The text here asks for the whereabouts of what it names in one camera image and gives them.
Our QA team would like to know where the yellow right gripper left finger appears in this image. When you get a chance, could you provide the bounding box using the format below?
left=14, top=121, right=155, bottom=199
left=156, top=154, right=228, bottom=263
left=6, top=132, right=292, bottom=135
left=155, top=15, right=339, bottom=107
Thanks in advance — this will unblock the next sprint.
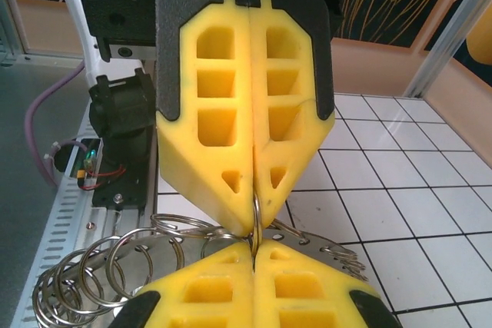
left=126, top=242, right=255, bottom=328

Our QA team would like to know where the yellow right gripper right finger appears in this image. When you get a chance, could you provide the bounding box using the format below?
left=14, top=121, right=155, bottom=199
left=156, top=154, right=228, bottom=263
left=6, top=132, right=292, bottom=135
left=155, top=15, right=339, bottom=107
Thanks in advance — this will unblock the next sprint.
left=252, top=237, right=395, bottom=328

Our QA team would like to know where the metal strip with key rings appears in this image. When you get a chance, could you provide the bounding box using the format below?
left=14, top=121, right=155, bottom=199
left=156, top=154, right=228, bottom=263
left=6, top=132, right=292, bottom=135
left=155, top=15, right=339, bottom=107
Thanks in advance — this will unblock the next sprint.
left=32, top=212, right=366, bottom=325

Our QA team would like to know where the single metal key ring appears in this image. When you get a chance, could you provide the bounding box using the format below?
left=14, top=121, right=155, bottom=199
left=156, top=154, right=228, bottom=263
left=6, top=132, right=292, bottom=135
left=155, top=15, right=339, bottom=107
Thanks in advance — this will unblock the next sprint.
left=251, top=193, right=266, bottom=256

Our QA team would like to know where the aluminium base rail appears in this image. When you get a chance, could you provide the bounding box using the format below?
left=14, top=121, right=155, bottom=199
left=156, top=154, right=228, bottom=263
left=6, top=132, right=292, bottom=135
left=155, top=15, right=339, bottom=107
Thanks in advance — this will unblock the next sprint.
left=86, top=204, right=158, bottom=252

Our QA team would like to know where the small controller board with wires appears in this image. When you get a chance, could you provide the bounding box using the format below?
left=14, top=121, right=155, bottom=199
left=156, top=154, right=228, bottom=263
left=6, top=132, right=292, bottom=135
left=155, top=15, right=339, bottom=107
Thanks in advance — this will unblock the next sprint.
left=71, top=137, right=128, bottom=191

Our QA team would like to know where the grey slotted cable duct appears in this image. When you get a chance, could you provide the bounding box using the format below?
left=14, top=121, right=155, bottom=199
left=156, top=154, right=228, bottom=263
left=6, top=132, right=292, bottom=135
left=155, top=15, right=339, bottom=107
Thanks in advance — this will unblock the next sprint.
left=11, top=128, right=103, bottom=328

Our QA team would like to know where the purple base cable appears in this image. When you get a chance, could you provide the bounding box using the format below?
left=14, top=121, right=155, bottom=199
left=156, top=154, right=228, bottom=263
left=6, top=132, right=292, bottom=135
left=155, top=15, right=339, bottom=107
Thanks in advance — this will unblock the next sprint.
left=25, top=61, right=88, bottom=189

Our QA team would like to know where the aluminium corner post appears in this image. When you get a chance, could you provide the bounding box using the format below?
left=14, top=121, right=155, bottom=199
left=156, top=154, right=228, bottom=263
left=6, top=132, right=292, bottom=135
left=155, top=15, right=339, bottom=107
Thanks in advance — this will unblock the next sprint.
left=401, top=0, right=492, bottom=99

